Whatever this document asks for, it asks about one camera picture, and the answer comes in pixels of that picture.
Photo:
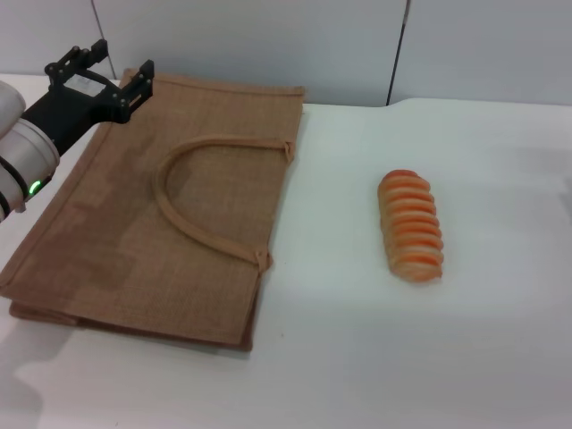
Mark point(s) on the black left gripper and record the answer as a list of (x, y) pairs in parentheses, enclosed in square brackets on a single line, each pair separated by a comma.
[(67, 111)]

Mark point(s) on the brown jute handbag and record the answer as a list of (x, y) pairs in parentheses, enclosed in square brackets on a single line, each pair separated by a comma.
[(134, 232)]

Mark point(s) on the orange sliced bread loaf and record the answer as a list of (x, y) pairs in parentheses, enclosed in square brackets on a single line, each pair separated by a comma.
[(411, 228)]

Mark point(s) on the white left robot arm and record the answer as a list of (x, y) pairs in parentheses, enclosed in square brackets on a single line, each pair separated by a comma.
[(20, 152)]

